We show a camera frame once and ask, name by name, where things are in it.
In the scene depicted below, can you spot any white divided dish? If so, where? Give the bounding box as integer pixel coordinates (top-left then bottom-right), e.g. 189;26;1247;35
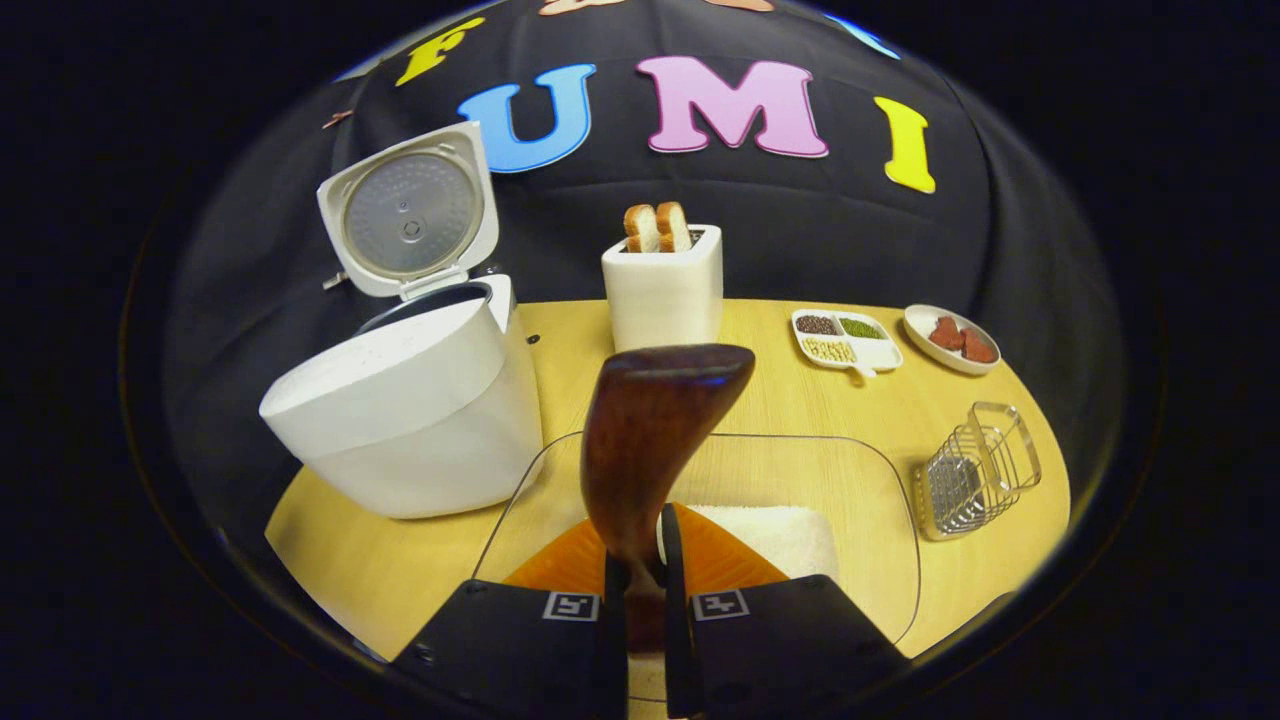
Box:
790;308;905;379

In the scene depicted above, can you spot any bread slice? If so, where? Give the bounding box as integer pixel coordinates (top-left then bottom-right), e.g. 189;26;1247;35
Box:
623;204;661;253
655;201;693;253

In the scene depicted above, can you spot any white toaster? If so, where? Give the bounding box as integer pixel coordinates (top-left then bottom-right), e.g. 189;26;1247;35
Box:
601;224;725;353

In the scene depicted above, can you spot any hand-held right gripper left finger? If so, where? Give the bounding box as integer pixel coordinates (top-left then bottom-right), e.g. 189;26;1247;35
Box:
390;515;631;720

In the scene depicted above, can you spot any metal wire chopstick holder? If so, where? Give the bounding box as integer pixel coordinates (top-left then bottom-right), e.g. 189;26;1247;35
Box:
912;401;1043;542

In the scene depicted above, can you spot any white rice cooker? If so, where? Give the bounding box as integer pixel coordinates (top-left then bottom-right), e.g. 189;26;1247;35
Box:
258;122;546;521

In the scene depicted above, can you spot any black backdrop cloth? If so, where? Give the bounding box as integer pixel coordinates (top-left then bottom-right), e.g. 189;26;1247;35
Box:
160;0;1116;521

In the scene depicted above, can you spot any brown wooden spoon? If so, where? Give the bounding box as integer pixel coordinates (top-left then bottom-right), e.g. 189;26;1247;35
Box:
580;343;757;656

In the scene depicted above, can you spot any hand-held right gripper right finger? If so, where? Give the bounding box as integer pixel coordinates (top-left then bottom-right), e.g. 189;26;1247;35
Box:
655;503;911;720

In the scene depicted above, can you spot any clear plastic rice container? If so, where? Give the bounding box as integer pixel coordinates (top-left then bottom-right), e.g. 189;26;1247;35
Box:
472;430;923;706

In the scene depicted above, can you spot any white round plate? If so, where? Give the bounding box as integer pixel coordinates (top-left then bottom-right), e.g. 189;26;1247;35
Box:
902;303;1002;377

